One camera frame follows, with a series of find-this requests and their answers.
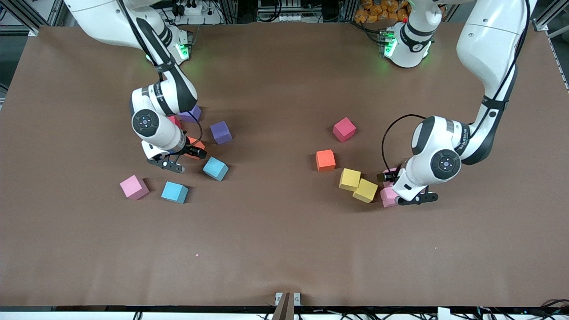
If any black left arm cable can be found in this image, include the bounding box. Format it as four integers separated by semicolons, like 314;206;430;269
381;114;428;175

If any magenta red foam cube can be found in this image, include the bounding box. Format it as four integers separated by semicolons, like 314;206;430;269
333;117;357;143

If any orange fruit net bag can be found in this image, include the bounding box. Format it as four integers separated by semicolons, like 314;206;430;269
354;0;412;24

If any brown table cover sheet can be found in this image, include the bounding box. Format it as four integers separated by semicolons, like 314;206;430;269
0;21;569;308

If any bracket with brown post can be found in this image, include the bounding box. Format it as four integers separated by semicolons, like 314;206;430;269
275;292;301;320

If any purple foam cube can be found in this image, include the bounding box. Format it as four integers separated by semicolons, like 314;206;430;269
178;105;202;124
210;120;233;145

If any blue foam cube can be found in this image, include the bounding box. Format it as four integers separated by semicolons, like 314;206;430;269
161;181;189;204
203;156;229;182

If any yellow foam cube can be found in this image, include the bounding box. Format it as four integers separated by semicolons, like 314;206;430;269
353;178;379;204
339;168;361;192

